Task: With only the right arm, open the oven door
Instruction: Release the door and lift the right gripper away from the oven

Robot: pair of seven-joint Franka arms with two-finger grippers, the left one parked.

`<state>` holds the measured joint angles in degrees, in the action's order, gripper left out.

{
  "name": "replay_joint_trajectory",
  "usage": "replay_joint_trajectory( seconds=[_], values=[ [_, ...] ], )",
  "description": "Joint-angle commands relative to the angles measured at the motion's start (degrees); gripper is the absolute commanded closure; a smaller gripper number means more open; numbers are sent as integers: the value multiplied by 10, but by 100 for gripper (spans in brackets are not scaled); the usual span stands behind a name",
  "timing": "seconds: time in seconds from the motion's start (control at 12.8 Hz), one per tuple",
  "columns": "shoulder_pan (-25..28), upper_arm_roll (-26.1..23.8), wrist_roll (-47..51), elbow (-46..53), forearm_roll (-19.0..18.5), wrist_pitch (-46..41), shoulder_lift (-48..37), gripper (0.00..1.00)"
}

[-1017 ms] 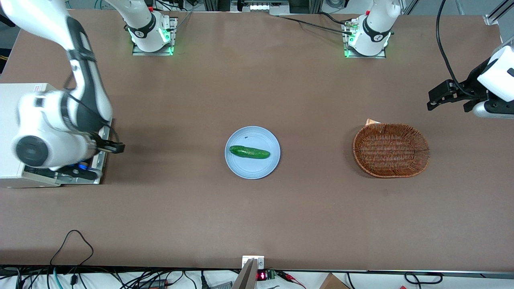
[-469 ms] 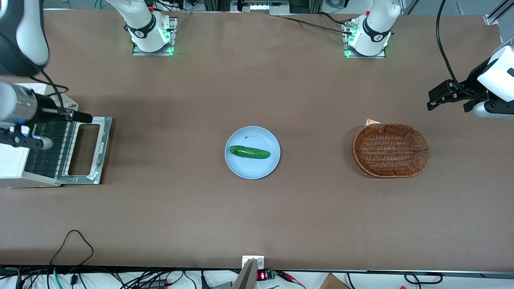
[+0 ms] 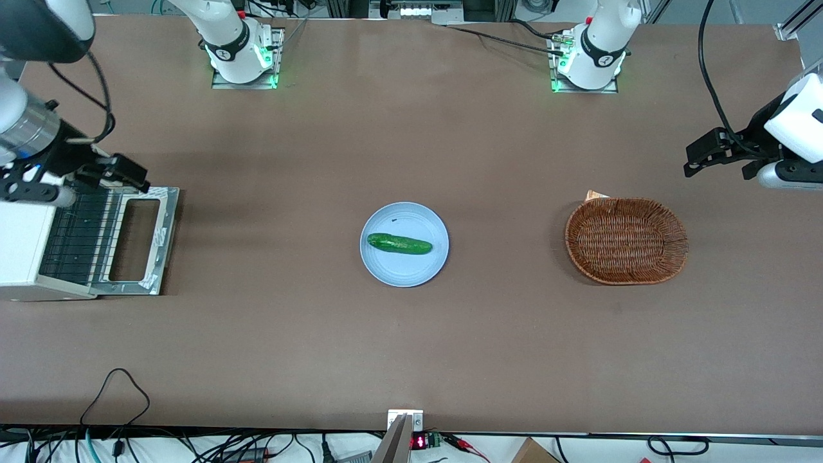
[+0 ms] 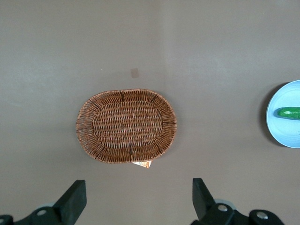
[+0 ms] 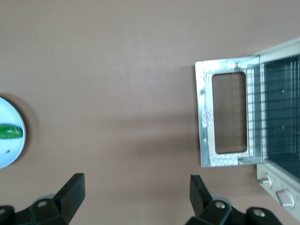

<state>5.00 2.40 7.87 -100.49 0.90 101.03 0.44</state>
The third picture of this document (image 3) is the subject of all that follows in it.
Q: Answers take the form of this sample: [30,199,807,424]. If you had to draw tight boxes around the long black power cable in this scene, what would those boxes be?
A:
[447,24,566,55]

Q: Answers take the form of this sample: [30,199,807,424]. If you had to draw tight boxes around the black coiled floor cable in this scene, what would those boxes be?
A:
[646,435,711,457]

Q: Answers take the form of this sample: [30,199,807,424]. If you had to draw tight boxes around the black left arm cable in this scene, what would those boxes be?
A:
[698,0,741,147]

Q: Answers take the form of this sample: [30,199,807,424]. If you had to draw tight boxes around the green cucumber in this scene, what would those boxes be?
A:
[367,233,433,255]

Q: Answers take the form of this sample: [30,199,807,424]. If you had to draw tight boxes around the oven door with handle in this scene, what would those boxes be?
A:
[95,186,180,296]

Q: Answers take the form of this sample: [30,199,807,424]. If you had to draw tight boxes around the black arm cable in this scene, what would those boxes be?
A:
[698,0,741,147]
[48,51,116,144]

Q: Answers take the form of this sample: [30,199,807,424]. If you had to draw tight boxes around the brown cardboard box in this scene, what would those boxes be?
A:
[511,437,561,463]

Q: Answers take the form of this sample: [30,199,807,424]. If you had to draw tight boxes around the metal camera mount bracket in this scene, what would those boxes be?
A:
[372,410,425,463]

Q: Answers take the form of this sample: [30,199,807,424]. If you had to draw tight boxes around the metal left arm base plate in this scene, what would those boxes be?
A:
[550,29,620,95]

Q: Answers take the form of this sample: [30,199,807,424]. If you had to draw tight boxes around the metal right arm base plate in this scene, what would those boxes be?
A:
[212,27,285,89]

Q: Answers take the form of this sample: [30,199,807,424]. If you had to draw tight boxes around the brown wicker basket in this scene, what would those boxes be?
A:
[565,197,689,286]

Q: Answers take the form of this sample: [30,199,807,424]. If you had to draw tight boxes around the aluminium profile rail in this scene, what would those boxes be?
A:
[775,0,823,41]

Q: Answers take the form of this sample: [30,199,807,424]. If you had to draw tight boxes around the red alligator clip lead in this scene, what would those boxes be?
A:
[444,434,491,462]

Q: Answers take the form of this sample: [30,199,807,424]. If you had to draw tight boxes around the black looped table cable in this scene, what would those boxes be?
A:
[80,368,152,426]

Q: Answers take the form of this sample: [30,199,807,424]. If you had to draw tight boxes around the metal oven rack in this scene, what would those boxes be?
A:
[40,190,124,285]

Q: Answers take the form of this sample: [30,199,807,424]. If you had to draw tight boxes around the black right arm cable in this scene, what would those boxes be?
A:
[48,51,116,144]

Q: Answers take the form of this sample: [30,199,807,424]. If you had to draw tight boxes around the white toaster oven body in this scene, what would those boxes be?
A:
[0,193,104,302]

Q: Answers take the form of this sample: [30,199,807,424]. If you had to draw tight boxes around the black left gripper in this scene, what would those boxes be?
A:
[683,96,788,181]

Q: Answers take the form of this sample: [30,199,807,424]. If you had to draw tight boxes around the light blue plate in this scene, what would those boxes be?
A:
[360,202,449,287]

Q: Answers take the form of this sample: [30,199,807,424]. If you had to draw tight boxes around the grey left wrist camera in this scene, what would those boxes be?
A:
[757,161,823,191]

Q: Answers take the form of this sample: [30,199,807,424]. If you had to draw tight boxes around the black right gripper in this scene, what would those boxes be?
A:
[39,122,151,192]

